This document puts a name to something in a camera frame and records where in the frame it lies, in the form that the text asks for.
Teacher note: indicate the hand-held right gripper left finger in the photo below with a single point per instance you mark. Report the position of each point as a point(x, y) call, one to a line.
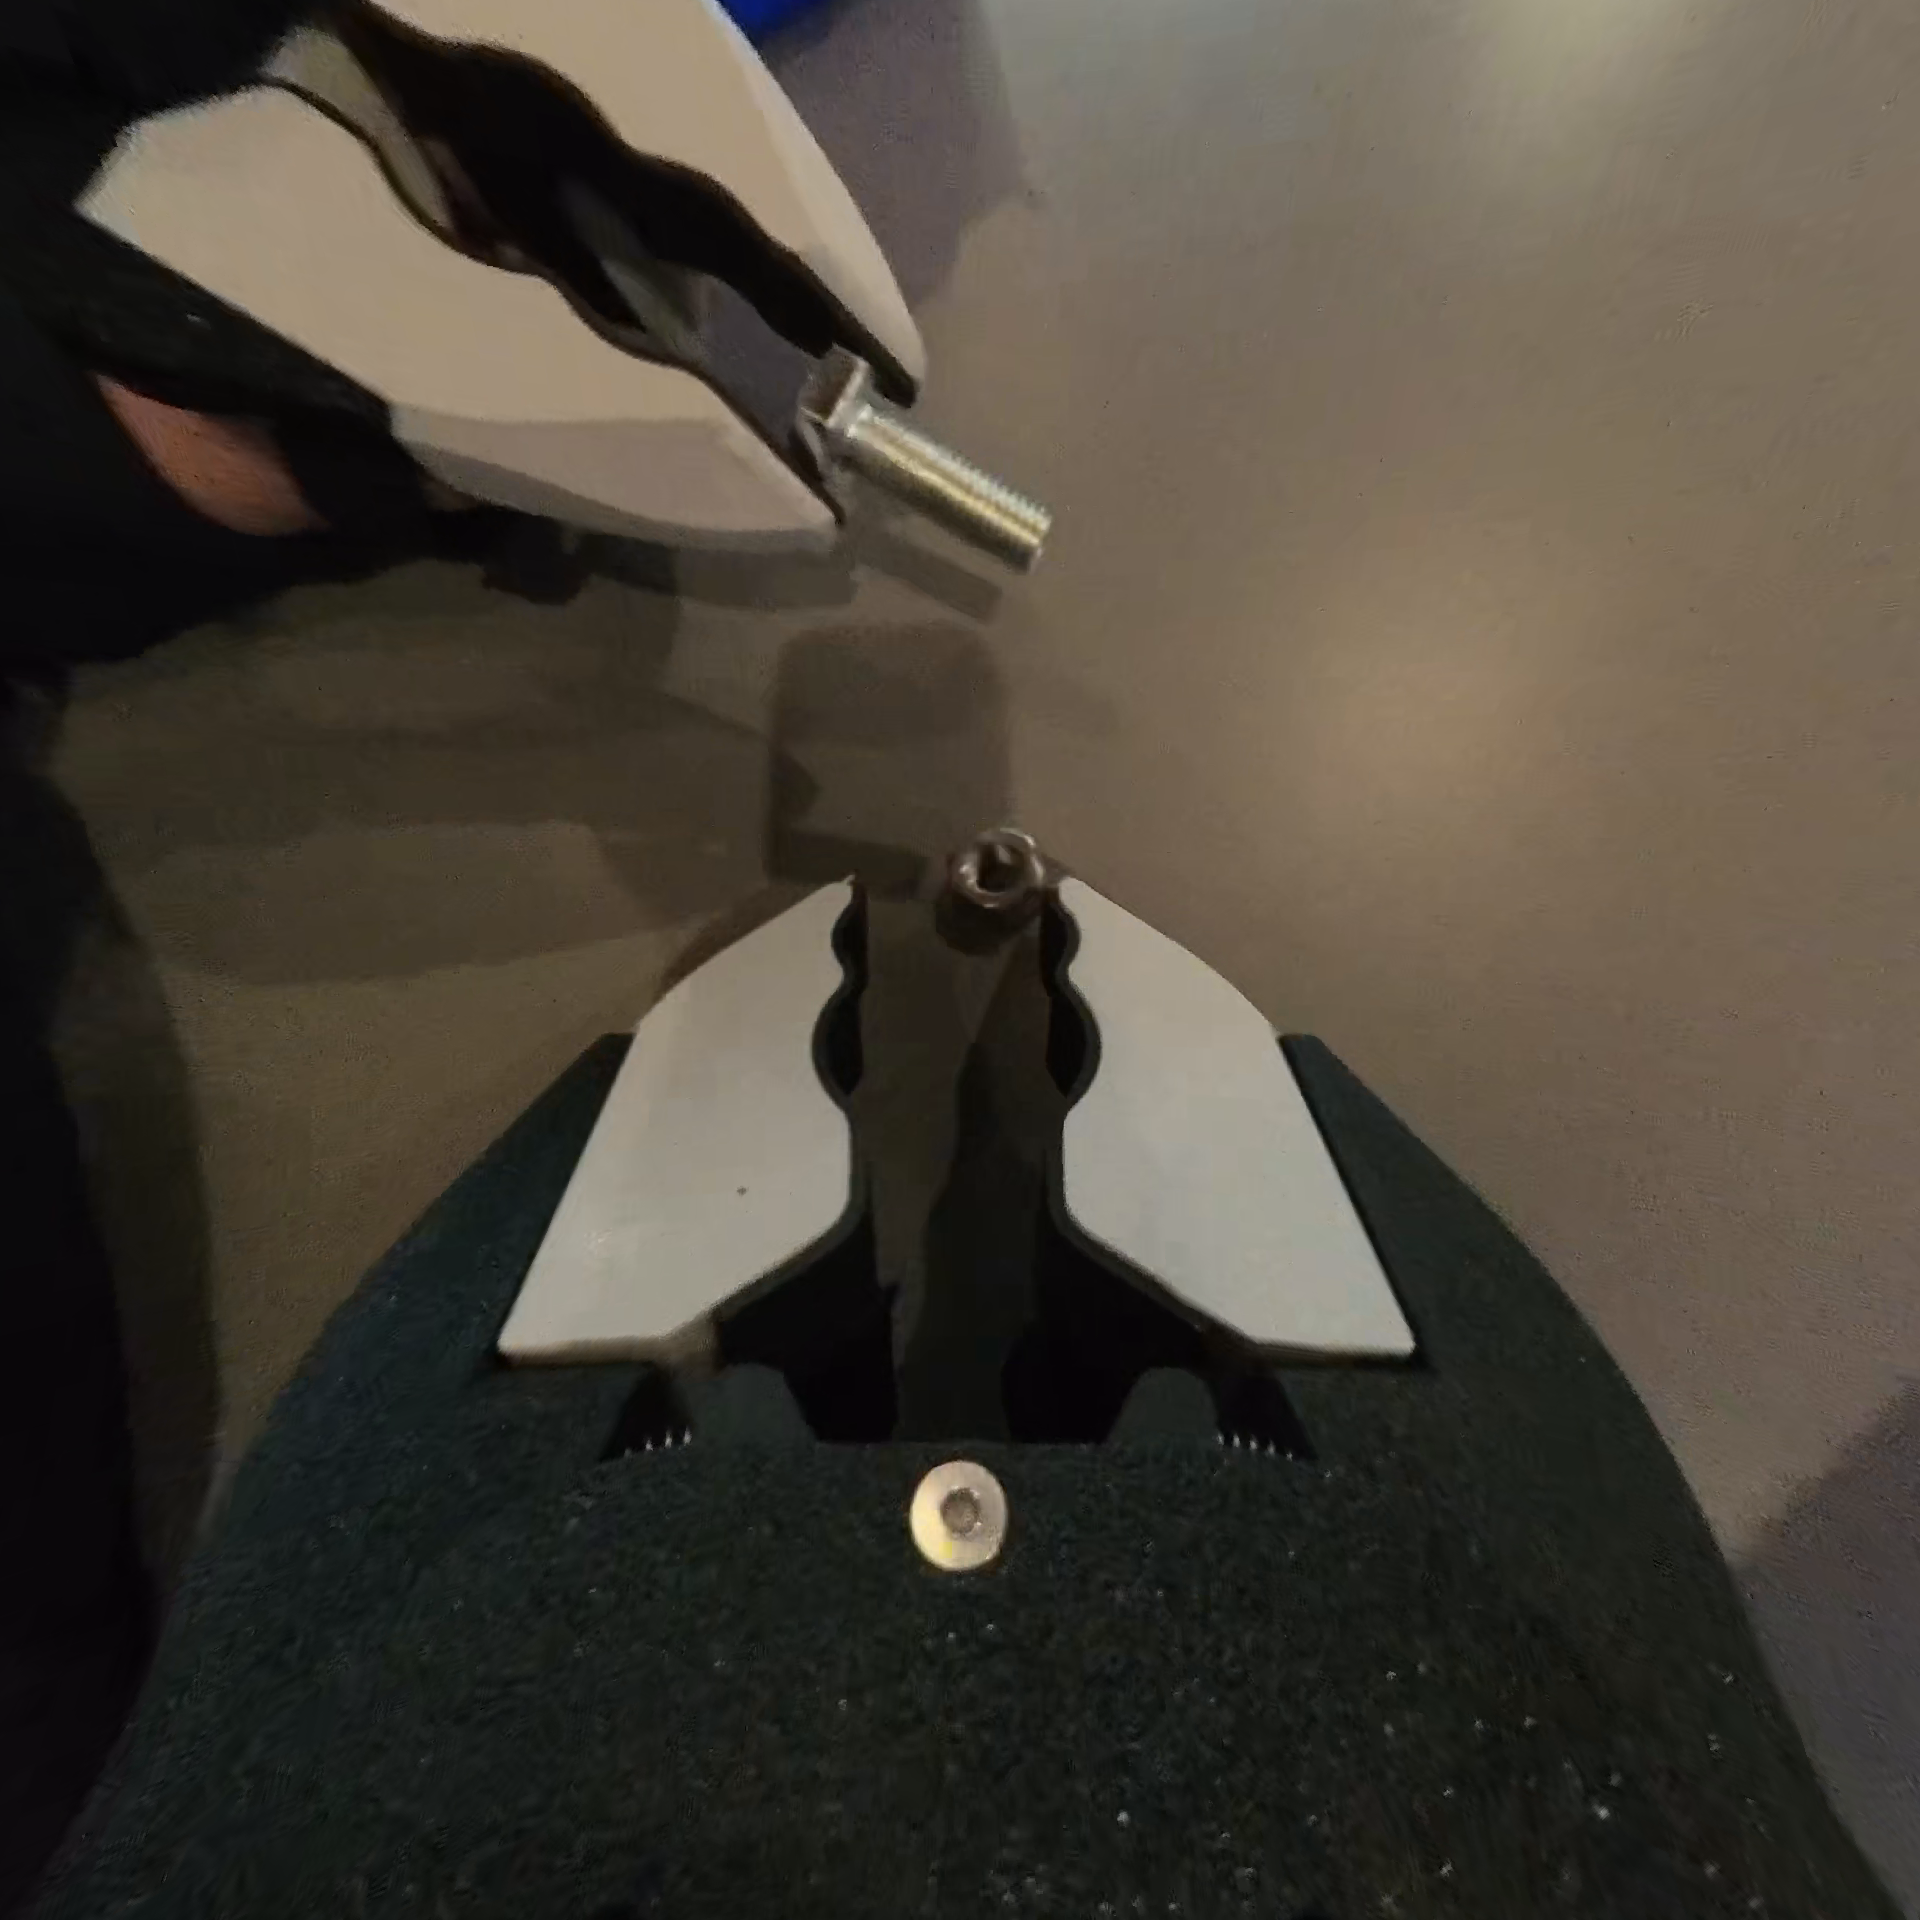
point(705, 1168)

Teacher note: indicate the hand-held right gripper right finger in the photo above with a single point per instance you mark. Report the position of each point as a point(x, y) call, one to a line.
point(1215, 1168)

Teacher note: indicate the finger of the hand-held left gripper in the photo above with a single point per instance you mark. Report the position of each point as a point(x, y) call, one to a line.
point(377, 345)
point(779, 178)

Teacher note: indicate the blue plastic bin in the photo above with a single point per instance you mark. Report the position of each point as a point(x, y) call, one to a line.
point(779, 12)

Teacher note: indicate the dark hex nut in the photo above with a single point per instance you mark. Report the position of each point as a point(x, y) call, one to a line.
point(999, 901)

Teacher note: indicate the silver hex bolt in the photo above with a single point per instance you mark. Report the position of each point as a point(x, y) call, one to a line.
point(944, 489)

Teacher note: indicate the person's left hand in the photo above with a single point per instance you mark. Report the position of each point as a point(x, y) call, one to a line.
point(210, 464)

